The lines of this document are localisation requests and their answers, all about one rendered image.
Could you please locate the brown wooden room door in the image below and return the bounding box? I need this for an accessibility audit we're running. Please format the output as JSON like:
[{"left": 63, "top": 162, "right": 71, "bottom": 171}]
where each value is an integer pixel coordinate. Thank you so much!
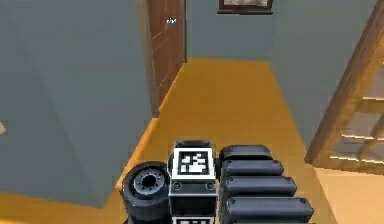
[{"left": 147, "top": 0, "right": 186, "bottom": 108}]

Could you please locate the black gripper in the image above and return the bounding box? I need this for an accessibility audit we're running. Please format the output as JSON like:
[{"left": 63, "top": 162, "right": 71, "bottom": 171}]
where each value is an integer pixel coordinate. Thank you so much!
[{"left": 120, "top": 161, "right": 172, "bottom": 224}]

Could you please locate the dark framed wall picture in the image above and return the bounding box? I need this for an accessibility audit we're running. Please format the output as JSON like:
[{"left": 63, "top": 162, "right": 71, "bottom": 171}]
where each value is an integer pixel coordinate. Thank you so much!
[{"left": 217, "top": 0, "right": 274, "bottom": 16}]

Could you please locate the wooden framed glass door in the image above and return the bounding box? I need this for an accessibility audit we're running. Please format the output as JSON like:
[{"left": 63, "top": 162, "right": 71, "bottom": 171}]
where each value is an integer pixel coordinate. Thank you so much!
[{"left": 304, "top": 0, "right": 384, "bottom": 176}]

